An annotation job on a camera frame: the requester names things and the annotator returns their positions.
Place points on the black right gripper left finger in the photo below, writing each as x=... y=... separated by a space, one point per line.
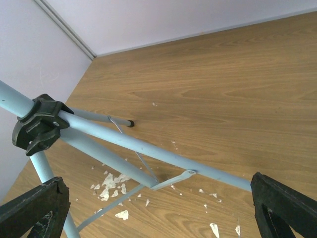
x=42 y=211

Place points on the light blue music stand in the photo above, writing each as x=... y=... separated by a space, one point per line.
x=42 y=121

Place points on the white debris pile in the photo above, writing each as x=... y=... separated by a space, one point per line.
x=193 y=206

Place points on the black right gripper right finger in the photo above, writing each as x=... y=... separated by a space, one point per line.
x=281 y=210

